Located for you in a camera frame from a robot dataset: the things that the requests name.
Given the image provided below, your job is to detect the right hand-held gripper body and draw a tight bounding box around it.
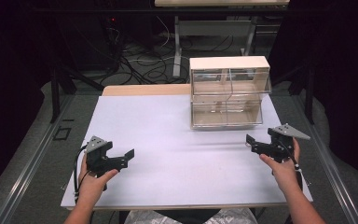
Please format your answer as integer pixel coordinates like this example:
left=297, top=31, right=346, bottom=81
left=268, top=123, right=311, bottom=163

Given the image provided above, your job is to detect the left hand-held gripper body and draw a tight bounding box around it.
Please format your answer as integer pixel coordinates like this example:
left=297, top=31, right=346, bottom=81
left=85, top=135, right=120, bottom=178

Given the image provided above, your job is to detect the clear acrylic wooden storage box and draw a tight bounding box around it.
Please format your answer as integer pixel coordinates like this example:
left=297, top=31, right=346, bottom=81
left=188, top=55, right=273, bottom=131

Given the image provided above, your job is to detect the person's right hand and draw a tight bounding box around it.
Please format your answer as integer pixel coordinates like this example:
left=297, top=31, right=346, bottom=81
left=258, top=138, right=302, bottom=194

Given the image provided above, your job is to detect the person's left hand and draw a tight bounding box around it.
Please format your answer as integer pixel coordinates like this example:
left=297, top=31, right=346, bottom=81
left=76, top=153, right=119, bottom=204

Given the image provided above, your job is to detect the white table cover sheet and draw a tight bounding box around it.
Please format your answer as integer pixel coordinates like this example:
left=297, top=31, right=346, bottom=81
left=60, top=94, right=313, bottom=210

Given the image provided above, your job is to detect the person's patterned grey clothing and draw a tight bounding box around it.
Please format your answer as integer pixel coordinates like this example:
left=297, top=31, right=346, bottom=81
left=124, top=207, right=259, bottom=224

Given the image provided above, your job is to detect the black power strip red light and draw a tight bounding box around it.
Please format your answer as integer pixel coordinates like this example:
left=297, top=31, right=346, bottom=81
left=106, top=17, right=120, bottom=32

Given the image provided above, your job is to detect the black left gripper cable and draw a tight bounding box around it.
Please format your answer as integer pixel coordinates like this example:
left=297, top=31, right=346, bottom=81
left=73, top=144, right=90, bottom=203

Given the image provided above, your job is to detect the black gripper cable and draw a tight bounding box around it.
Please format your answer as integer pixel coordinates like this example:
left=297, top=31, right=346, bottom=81
left=276, top=139, right=305, bottom=192
left=73, top=144, right=90, bottom=203

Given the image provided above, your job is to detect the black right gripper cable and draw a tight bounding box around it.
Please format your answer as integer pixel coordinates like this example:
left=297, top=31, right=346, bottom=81
left=276, top=139, right=305, bottom=192

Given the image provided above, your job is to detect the aluminium floor rail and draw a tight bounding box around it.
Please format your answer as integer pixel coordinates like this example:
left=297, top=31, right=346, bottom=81
left=293, top=92, right=358, bottom=224
left=0, top=94, right=76, bottom=224

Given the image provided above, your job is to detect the tangle of floor cables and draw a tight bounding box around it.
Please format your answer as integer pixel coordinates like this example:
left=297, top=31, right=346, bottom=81
left=105, top=18, right=246, bottom=87

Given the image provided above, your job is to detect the grey metal desk frame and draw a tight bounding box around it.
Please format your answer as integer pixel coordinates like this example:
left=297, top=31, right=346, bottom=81
left=172, top=15, right=259, bottom=78

